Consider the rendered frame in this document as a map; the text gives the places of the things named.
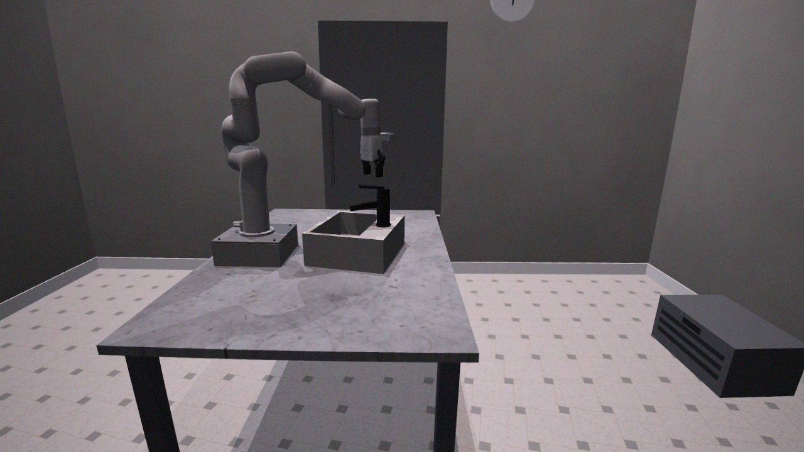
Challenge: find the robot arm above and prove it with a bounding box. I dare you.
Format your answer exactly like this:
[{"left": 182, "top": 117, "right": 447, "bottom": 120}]
[{"left": 222, "top": 51, "right": 395, "bottom": 237}]

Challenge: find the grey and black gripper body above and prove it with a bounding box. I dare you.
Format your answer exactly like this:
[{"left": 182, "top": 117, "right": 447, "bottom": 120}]
[{"left": 361, "top": 134, "right": 383, "bottom": 162}]

